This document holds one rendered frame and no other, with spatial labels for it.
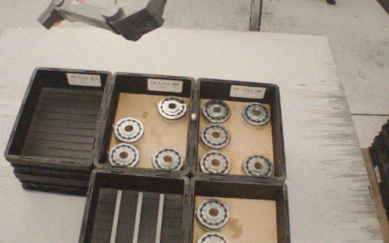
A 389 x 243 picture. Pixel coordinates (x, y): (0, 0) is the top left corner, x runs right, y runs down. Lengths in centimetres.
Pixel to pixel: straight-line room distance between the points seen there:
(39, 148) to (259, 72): 99
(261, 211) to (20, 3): 268
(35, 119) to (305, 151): 103
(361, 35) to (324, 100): 163
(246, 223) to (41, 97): 88
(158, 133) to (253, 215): 43
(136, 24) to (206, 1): 229
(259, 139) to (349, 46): 191
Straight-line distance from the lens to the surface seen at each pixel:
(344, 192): 169
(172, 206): 139
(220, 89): 159
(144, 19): 112
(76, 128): 157
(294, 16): 344
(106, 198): 141
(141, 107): 160
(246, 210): 140
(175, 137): 152
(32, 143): 157
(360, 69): 320
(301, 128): 179
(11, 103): 188
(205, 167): 142
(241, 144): 153
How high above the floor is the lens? 208
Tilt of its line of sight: 53 degrees down
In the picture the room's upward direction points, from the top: 6 degrees clockwise
